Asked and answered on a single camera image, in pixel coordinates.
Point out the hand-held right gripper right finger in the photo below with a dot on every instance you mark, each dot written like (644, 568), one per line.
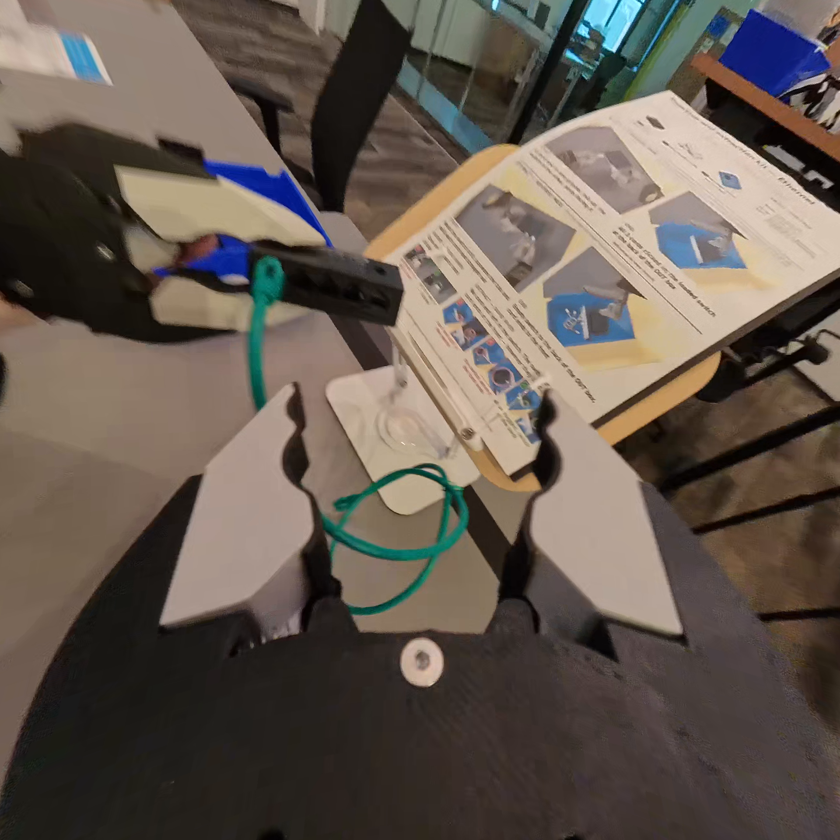
(597, 531)

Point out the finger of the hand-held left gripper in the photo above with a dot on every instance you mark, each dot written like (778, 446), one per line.
(210, 308)
(216, 203)

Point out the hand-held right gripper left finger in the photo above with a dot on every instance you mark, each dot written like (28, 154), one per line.
(243, 525)

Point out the blue plastic bin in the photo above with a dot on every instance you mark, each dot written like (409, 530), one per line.
(289, 197)

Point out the black network switch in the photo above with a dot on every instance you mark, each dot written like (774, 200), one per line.
(334, 282)

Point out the person's left hand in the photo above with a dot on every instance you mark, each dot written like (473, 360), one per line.
(197, 248)

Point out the black office chair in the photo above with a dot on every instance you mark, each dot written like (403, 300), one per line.
(361, 98)

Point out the white paper leaflets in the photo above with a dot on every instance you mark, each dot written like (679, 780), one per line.
(59, 46)

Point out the printed instruction sheet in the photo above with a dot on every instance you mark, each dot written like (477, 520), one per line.
(623, 262)

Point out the black pole stand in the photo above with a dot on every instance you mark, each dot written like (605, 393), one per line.
(558, 52)

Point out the small blue storage box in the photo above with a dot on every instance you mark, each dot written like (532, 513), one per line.
(768, 52)

